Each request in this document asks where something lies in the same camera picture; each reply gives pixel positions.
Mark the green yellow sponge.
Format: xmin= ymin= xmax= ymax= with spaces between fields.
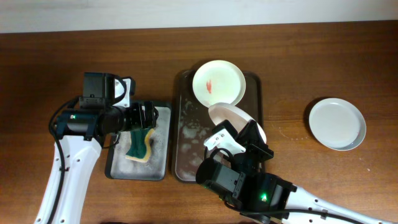
xmin=125 ymin=129 xmax=154 ymax=163

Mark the white plate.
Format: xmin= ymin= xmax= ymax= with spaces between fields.
xmin=208 ymin=103 xmax=255 ymax=143
xmin=308 ymin=98 xmax=367 ymax=151
xmin=192 ymin=60 xmax=246 ymax=108

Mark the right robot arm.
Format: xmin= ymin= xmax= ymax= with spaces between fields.
xmin=196 ymin=120 xmax=384 ymax=224

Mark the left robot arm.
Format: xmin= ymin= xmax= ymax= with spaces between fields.
xmin=35 ymin=101 xmax=159 ymax=223

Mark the large brown tray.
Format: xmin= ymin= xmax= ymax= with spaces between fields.
xmin=172 ymin=70 xmax=264 ymax=184

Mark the small soapy metal tray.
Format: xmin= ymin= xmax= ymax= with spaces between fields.
xmin=105 ymin=101 xmax=172 ymax=181

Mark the white plate top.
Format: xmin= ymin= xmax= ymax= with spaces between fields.
xmin=192 ymin=60 xmax=246 ymax=108

